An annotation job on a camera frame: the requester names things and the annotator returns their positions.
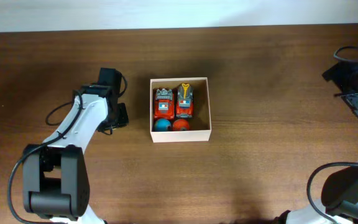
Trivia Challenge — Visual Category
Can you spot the red fire truck grey ladder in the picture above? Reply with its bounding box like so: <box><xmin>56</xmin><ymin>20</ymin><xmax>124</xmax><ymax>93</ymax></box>
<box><xmin>154</xmin><ymin>88</ymin><xmax>175</xmax><ymax>120</ymax></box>

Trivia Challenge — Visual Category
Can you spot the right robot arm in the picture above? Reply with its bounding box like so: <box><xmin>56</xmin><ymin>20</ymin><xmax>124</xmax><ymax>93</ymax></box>
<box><xmin>273</xmin><ymin>49</ymin><xmax>358</xmax><ymax>224</ymax></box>

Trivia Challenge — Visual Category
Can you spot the red fire truck yellow crane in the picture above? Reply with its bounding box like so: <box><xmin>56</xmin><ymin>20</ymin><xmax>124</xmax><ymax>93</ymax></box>
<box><xmin>176</xmin><ymin>83</ymin><xmax>194</xmax><ymax>118</ymax></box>

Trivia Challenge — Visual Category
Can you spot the red toy ball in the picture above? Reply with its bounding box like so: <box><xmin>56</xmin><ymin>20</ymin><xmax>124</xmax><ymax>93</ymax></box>
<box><xmin>172</xmin><ymin>119</ymin><xmax>190</xmax><ymax>131</ymax></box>

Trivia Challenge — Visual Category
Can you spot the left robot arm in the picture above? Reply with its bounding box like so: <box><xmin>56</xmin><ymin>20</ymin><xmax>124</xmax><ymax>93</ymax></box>
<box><xmin>19</xmin><ymin>68</ymin><xmax>129</xmax><ymax>223</ymax></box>

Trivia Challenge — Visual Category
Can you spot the pink open box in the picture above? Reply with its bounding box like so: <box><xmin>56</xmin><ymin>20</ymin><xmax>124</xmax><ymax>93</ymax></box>
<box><xmin>149</xmin><ymin>77</ymin><xmax>212</xmax><ymax>143</ymax></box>

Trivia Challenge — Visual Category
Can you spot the blue toy ball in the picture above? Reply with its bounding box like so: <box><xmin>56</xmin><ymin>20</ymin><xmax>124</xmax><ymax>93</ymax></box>
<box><xmin>154</xmin><ymin>118</ymin><xmax>172</xmax><ymax>132</ymax></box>

